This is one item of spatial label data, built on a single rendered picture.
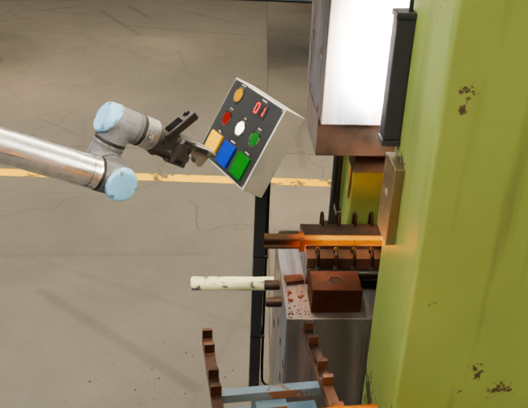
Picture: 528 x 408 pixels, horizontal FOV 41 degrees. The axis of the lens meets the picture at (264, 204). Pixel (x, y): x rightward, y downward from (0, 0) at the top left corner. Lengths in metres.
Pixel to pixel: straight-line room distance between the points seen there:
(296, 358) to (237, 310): 1.53
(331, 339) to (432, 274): 0.46
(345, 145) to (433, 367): 0.53
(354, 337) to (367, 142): 0.47
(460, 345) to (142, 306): 2.08
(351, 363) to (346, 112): 0.63
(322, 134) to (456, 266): 0.47
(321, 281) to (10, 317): 1.92
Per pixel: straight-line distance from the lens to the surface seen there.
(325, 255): 1.80
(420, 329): 1.43
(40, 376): 3.02
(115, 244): 3.80
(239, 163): 2.21
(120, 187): 1.87
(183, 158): 2.09
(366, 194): 2.01
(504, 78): 1.23
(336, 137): 1.64
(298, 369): 1.79
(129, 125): 1.97
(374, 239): 1.86
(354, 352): 1.78
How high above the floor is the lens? 1.92
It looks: 27 degrees down
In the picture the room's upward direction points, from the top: 2 degrees clockwise
